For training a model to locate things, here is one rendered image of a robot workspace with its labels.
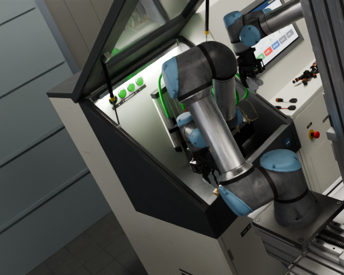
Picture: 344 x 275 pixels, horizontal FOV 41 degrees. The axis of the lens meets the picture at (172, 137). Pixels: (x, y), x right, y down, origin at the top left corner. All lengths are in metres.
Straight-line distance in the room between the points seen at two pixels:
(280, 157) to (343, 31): 0.44
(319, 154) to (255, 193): 1.15
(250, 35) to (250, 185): 0.57
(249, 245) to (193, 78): 1.03
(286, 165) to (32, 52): 2.61
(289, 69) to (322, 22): 1.43
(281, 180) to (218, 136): 0.23
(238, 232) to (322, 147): 0.74
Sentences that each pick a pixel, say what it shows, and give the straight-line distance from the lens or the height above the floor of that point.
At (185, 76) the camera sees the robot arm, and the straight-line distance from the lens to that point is 1.36.
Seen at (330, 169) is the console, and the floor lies 0.53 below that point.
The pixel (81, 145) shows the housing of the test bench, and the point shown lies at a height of 1.18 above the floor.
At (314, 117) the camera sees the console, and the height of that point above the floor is 0.87.
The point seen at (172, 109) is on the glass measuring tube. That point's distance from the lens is 2.42.
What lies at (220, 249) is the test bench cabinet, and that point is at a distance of 2.04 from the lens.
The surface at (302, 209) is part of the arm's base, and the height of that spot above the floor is 1.09.
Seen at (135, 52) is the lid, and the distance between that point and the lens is 2.11.
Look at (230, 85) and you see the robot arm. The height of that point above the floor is 1.47.
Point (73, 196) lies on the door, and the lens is 3.95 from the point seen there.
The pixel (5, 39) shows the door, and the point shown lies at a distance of 3.62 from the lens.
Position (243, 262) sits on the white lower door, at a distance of 2.17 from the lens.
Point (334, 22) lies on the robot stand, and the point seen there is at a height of 1.65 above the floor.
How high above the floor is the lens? 2.03
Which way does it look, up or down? 25 degrees down
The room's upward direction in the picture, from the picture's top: 24 degrees counter-clockwise
